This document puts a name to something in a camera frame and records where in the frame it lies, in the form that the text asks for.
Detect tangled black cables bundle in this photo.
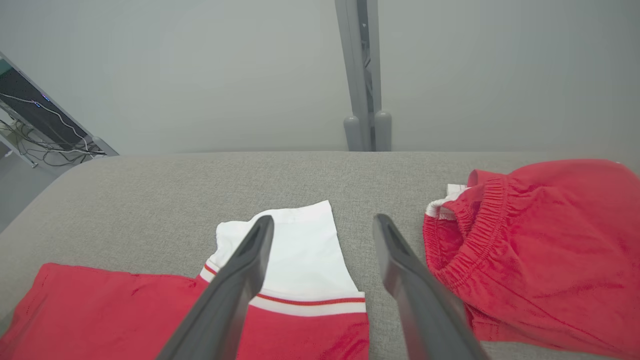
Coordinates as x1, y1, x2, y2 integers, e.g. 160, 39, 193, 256
0, 117, 107, 169

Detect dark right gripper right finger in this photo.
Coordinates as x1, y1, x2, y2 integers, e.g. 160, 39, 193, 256
372, 213, 489, 360

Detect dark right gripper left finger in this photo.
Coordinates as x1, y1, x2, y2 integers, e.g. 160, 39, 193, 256
155, 215, 275, 360

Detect white cable behind panel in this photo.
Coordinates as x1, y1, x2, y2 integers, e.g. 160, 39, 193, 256
0, 92, 90, 151

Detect red shorts white stripes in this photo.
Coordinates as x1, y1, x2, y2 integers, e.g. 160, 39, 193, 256
422, 159, 640, 359

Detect electronics rack with cables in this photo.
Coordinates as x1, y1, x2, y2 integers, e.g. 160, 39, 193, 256
0, 52, 119, 159

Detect grey vertical partition post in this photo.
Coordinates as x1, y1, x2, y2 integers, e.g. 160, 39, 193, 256
335, 0, 383, 152

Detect grey rounded post cap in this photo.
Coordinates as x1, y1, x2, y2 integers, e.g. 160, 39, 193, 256
343, 116, 362, 152
374, 111, 393, 152

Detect red white basketball jersey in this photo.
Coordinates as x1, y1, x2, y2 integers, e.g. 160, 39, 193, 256
0, 200, 370, 360

